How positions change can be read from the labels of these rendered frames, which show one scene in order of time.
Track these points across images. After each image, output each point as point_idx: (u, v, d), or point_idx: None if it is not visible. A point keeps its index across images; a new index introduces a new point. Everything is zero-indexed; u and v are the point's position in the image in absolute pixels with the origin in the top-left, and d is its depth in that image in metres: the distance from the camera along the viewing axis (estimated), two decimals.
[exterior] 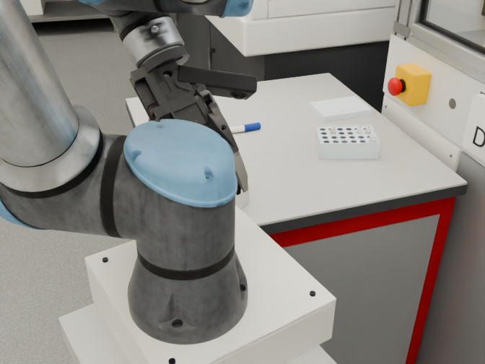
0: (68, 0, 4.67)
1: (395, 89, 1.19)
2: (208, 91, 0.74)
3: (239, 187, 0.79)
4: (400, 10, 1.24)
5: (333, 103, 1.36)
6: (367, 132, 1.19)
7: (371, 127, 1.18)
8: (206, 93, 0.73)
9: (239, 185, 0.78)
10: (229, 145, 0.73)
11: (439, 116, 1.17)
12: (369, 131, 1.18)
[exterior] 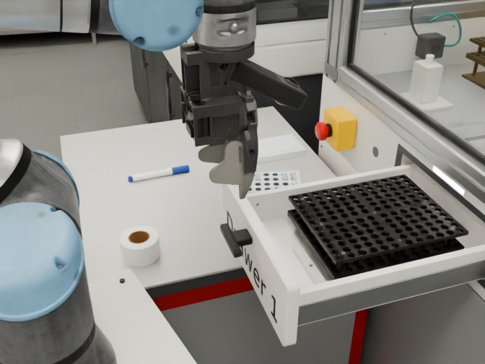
0: None
1: (321, 135, 1.16)
2: (255, 104, 0.68)
3: None
4: (330, 52, 1.22)
5: (267, 143, 1.34)
6: (292, 178, 1.16)
7: (296, 173, 1.16)
8: (252, 109, 0.67)
9: None
10: (250, 165, 0.71)
11: (366, 162, 1.15)
12: (294, 177, 1.16)
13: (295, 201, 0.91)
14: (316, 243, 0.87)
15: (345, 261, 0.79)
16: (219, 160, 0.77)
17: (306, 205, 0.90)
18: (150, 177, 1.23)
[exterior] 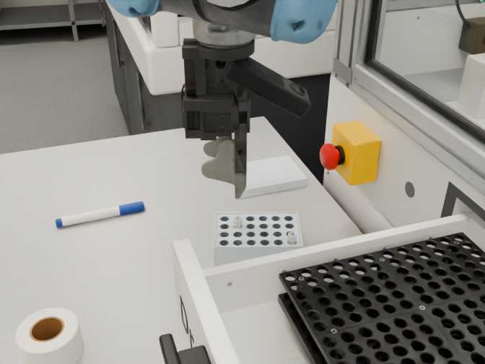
0: (27, 6, 4.29)
1: (329, 162, 0.81)
2: (250, 105, 0.68)
3: None
4: (341, 43, 0.86)
5: (255, 168, 0.99)
6: None
7: None
8: (243, 110, 0.67)
9: None
10: (239, 165, 0.71)
11: (393, 203, 0.79)
12: None
13: (290, 282, 0.56)
14: (325, 362, 0.51)
15: None
16: None
17: (307, 292, 0.54)
18: (88, 219, 0.87)
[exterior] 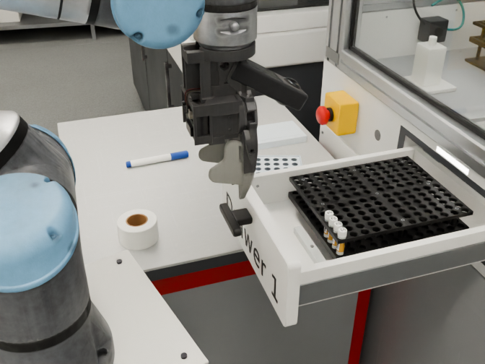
0: None
1: (322, 118, 1.14)
2: (256, 104, 0.68)
3: None
4: (331, 35, 1.20)
5: (268, 129, 1.32)
6: (337, 235, 0.77)
7: (343, 231, 0.76)
8: (252, 109, 0.67)
9: None
10: (249, 165, 0.71)
11: (367, 146, 1.13)
12: (338, 234, 0.77)
13: (296, 181, 0.89)
14: (317, 224, 0.85)
15: (347, 240, 0.77)
16: (219, 159, 0.77)
17: (307, 185, 0.88)
18: (149, 162, 1.21)
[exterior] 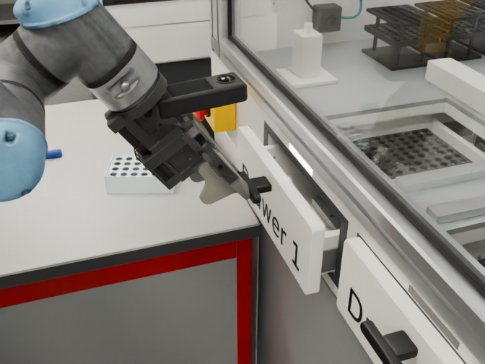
0: (13, 3, 4.53)
1: (197, 114, 1.05)
2: (198, 126, 0.67)
3: None
4: (213, 24, 1.10)
5: None
6: None
7: None
8: (195, 133, 0.67)
9: None
10: (229, 175, 0.71)
11: None
12: None
13: None
14: None
15: None
16: None
17: None
18: None
